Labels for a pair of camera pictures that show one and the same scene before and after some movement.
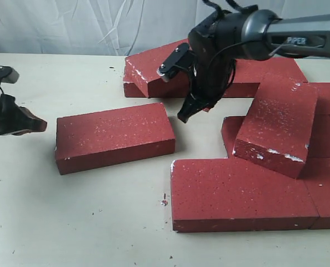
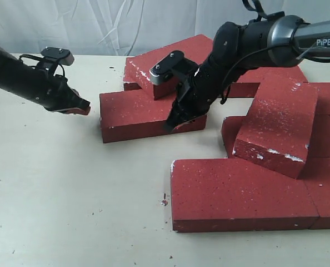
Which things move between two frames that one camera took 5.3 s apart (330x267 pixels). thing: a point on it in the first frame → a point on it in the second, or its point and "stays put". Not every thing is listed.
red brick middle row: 325,142 stays put
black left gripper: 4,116 → 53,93
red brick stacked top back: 141,69 stays put
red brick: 276,127 stays put
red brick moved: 110,137 → 134,114
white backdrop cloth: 111,27 stays put
